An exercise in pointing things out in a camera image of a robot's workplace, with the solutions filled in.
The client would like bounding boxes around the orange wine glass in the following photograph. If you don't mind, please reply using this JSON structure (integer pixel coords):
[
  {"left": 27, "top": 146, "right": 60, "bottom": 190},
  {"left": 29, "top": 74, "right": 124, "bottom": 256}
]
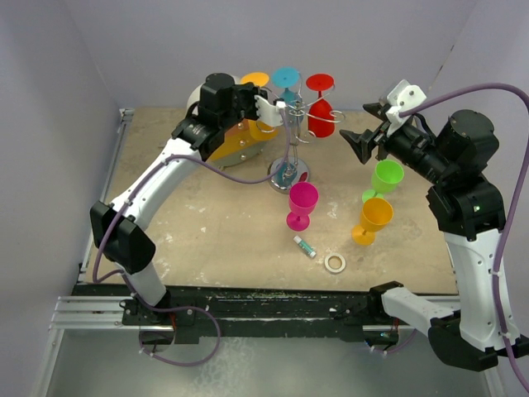
[
  {"left": 241, "top": 71, "right": 278, "bottom": 141},
  {"left": 351, "top": 197, "right": 393, "bottom": 246}
]

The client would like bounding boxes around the blue plastic wine glass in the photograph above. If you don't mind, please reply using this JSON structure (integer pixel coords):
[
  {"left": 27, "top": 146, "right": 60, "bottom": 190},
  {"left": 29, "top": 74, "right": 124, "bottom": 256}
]
[{"left": 271, "top": 67, "right": 303, "bottom": 127}]

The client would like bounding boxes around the pink plastic wine glass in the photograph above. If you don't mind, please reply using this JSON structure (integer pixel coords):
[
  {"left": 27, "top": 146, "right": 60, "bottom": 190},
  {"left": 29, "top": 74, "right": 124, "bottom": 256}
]
[{"left": 286, "top": 182, "right": 319, "bottom": 232}]

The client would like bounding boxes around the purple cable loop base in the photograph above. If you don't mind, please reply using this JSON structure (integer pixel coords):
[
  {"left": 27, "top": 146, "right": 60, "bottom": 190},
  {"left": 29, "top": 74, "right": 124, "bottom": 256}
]
[{"left": 139, "top": 304, "right": 226, "bottom": 367}]

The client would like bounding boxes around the round white drawer cabinet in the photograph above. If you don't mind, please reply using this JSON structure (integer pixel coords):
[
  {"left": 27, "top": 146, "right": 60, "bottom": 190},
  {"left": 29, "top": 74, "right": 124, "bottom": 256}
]
[{"left": 186, "top": 75, "right": 266, "bottom": 168}]

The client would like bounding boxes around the small white green tube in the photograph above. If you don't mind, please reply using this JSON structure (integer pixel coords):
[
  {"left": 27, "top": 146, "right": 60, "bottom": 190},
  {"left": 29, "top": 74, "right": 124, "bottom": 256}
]
[{"left": 293, "top": 235, "right": 317, "bottom": 259}]

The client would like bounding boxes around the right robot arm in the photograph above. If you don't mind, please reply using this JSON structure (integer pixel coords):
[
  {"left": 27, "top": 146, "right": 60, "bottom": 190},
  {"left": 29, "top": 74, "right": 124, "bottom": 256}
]
[{"left": 341, "top": 103, "right": 528, "bottom": 372}]

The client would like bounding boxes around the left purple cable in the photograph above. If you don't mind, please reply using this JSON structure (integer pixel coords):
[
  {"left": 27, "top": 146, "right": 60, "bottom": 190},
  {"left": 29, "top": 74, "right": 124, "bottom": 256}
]
[{"left": 90, "top": 105, "right": 293, "bottom": 315}]

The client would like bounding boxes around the orange wine glass front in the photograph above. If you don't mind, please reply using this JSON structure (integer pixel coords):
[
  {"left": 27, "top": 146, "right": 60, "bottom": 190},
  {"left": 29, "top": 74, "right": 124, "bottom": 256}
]
[{"left": 241, "top": 71, "right": 278, "bottom": 141}]

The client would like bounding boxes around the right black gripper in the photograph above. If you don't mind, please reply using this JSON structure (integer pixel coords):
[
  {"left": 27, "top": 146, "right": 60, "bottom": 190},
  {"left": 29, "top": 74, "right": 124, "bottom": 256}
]
[{"left": 341, "top": 100, "right": 455, "bottom": 184}]

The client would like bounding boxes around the black base frame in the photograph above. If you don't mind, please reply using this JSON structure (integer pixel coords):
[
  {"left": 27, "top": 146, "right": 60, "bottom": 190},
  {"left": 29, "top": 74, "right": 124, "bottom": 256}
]
[{"left": 72, "top": 285, "right": 413, "bottom": 350}]

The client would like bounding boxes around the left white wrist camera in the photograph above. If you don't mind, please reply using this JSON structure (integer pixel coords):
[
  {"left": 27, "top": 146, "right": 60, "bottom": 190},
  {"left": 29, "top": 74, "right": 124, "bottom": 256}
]
[{"left": 255, "top": 95, "right": 287, "bottom": 127}]

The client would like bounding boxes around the white tape roll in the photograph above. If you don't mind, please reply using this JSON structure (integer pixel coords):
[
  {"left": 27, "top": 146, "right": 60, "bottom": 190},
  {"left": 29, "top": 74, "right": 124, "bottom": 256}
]
[{"left": 324, "top": 253, "right": 346, "bottom": 275}]

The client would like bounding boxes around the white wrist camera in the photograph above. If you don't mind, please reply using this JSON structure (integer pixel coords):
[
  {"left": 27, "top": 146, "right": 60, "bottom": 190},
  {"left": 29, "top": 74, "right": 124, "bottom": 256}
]
[
  {"left": 379, "top": 79, "right": 427, "bottom": 128},
  {"left": 255, "top": 95, "right": 287, "bottom": 127}
]

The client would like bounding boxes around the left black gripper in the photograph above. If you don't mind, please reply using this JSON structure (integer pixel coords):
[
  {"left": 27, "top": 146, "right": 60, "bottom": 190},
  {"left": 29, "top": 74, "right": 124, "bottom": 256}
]
[{"left": 220, "top": 83, "right": 269, "bottom": 132}]

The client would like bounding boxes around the chrome wine glass rack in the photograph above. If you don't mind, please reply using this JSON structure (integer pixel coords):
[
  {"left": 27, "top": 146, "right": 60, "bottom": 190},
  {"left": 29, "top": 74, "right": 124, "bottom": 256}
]
[{"left": 268, "top": 83, "right": 346, "bottom": 194}]

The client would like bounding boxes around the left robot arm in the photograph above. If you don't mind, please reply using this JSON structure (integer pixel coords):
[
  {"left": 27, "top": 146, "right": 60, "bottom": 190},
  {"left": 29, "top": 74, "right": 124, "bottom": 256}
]
[{"left": 90, "top": 73, "right": 267, "bottom": 324}]

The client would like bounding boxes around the red plastic wine glass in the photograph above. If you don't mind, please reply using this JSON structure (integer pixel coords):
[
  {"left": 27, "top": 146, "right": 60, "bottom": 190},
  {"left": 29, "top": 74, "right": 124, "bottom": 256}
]
[{"left": 306, "top": 73, "right": 335, "bottom": 138}]

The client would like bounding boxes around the green plastic wine glass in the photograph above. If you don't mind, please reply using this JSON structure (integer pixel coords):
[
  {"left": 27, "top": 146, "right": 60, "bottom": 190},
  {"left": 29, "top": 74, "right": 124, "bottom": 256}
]
[{"left": 361, "top": 160, "right": 404, "bottom": 203}]

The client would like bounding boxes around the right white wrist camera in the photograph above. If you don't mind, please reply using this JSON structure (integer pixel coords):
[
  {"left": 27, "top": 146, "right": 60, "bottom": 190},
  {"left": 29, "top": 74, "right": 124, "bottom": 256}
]
[{"left": 379, "top": 79, "right": 427, "bottom": 128}]

